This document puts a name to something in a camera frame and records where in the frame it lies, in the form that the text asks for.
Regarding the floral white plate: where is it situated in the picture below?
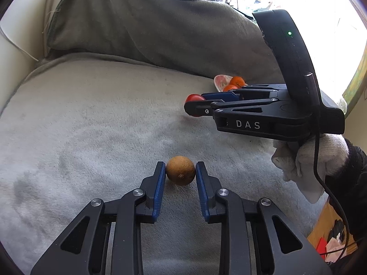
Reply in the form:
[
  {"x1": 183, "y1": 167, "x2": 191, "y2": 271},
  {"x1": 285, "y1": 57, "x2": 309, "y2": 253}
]
[{"x1": 213, "y1": 74, "x2": 232, "y2": 92}]

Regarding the large orange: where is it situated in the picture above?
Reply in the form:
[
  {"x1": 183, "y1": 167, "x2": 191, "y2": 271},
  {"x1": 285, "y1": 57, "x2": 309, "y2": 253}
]
[{"x1": 230, "y1": 76, "x2": 246, "y2": 88}]

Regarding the grey sofa blanket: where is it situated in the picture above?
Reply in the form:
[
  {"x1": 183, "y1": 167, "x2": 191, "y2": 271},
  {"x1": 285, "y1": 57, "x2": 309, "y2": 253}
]
[{"x1": 1, "y1": 0, "x2": 323, "y2": 274}]

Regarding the white gloved right hand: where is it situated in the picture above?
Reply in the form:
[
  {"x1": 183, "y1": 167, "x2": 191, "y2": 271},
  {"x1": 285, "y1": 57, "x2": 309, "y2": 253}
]
[{"x1": 271, "y1": 134, "x2": 350, "y2": 204}]

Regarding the small mandarin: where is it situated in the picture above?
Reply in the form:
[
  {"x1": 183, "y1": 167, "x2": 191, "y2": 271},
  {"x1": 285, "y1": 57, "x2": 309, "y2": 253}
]
[{"x1": 223, "y1": 84, "x2": 238, "y2": 92}]

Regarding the brown longan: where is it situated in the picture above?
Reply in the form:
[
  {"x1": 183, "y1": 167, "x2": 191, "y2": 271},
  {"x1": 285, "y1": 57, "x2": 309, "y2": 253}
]
[{"x1": 165, "y1": 156, "x2": 196, "y2": 186}]

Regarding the orange paper bag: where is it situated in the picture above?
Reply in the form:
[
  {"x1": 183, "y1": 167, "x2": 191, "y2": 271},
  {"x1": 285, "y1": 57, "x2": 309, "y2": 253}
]
[{"x1": 307, "y1": 202, "x2": 347, "y2": 263}]

